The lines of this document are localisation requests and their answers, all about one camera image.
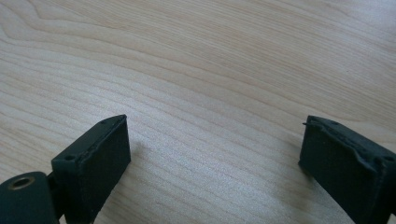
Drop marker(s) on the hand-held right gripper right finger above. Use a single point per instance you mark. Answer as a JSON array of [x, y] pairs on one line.
[[348, 177]]

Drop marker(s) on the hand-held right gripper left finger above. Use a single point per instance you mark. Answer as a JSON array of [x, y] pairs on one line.
[[93, 174]]

